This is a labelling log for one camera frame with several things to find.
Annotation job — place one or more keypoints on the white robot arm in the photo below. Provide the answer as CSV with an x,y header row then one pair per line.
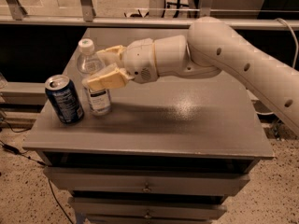
x,y
209,47

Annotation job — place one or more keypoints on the blue pepsi can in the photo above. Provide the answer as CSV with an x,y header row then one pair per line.
x,y
63,97

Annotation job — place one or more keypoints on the grey drawer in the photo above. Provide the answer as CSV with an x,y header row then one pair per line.
x,y
146,209
149,182

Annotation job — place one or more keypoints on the top grey drawer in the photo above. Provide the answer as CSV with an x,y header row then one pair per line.
x,y
149,182

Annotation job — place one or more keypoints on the metal rail frame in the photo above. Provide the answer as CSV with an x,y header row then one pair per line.
x,y
240,14

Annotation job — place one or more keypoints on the grey drawer cabinet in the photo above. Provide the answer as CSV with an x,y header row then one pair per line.
x,y
173,124

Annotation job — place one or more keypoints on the clear plastic water bottle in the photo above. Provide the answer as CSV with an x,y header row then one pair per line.
x,y
89,66

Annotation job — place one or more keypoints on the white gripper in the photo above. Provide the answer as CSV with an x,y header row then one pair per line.
x,y
138,61

